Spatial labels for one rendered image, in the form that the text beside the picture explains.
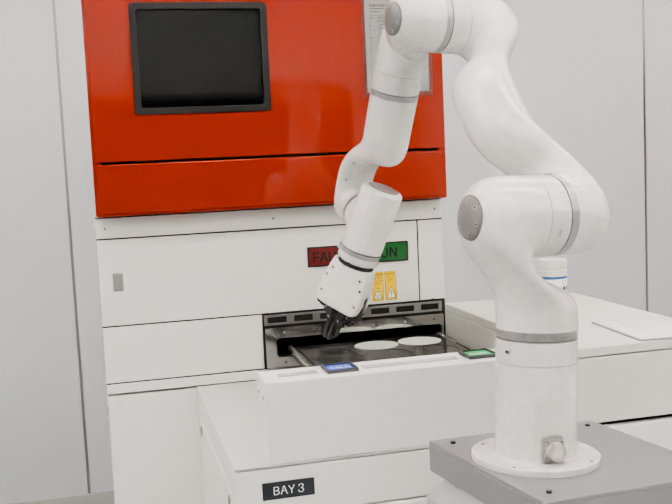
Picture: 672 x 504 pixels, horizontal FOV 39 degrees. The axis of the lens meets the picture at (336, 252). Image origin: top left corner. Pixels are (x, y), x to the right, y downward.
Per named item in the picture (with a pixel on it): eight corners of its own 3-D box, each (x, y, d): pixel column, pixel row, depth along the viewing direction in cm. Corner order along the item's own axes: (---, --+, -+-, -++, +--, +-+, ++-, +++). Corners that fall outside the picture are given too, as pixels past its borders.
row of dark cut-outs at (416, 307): (264, 325, 221) (263, 315, 221) (441, 310, 231) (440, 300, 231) (264, 326, 220) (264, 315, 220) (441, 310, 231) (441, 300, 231)
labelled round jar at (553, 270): (533, 296, 234) (532, 258, 233) (559, 294, 236) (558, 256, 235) (546, 300, 227) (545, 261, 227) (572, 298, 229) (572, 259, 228)
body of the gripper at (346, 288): (327, 248, 189) (310, 298, 192) (369, 271, 184) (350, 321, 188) (347, 244, 195) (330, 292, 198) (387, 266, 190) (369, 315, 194)
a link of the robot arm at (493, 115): (504, 273, 139) (591, 268, 146) (545, 228, 130) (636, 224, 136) (403, 25, 162) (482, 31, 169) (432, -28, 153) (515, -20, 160)
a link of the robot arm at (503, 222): (595, 339, 138) (597, 174, 136) (489, 349, 130) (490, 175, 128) (543, 327, 149) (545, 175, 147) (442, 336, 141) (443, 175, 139)
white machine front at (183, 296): (107, 393, 216) (94, 217, 212) (443, 359, 235) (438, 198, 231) (107, 396, 213) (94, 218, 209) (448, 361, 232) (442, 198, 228)
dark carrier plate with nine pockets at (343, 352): (295, 349, 219) (295, 346, 218) (436, 336, 227) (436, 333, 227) (330, 381, 185) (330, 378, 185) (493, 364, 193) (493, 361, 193)
